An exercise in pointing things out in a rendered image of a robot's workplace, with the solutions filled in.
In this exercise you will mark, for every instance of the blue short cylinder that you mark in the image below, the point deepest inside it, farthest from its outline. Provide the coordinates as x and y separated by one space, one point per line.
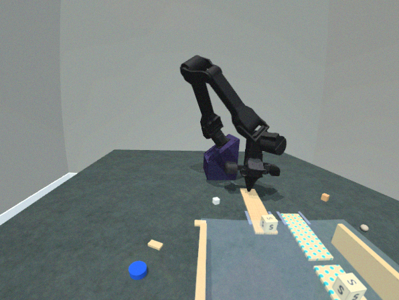
138 270

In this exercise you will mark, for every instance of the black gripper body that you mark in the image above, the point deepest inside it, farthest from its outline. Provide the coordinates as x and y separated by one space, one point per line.
232 168

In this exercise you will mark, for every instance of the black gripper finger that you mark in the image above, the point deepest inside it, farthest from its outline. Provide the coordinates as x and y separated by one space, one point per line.
247 181
252 181

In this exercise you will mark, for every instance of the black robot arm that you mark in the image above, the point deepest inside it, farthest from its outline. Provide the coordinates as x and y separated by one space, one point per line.
198 71

